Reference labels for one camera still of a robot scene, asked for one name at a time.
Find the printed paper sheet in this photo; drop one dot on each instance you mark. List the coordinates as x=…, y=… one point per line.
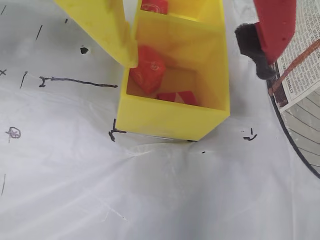
x=305, y=62

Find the yellow three-compartment box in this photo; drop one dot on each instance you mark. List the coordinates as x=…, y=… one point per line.
x=162, y=117

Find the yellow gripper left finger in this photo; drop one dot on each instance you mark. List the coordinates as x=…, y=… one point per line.
x=100, y=22

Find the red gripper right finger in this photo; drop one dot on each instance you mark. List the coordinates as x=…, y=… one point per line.
x=277, y=25

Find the red candy circle logo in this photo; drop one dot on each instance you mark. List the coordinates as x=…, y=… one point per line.
x=154, y=6

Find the orange candy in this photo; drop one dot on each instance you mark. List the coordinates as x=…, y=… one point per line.
x=147, y=70

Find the white plastic table cover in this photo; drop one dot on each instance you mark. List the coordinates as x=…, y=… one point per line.
x=75, y=175

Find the red candy drop logo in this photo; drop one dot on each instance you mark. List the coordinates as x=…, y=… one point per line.
x=176, y=97

